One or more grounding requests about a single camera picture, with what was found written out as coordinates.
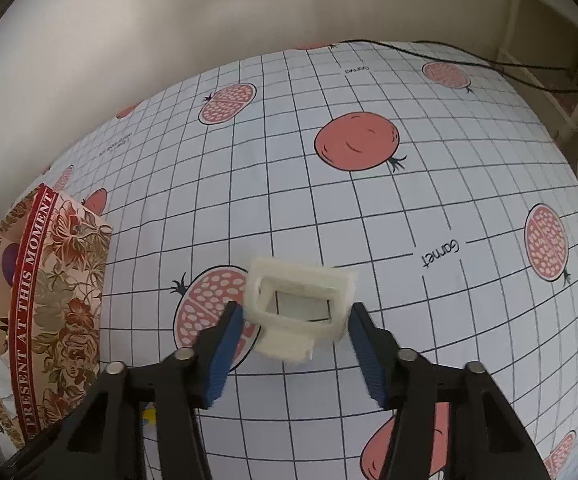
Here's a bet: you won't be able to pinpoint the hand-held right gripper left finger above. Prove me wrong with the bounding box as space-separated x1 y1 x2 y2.
1 302 246 480

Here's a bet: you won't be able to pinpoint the white shelf unit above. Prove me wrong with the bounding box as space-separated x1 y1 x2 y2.
498 0 578 135

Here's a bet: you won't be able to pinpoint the white plastic toy frame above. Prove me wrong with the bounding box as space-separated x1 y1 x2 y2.
245 257 359 364

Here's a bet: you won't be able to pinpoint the floral pink gift box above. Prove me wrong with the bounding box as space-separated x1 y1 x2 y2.
0 182 114 448

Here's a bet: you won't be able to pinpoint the black cable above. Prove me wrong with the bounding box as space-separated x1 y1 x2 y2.
329 39 578 94

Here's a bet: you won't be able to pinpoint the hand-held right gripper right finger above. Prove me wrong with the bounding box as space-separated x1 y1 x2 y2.
348 302 552 480

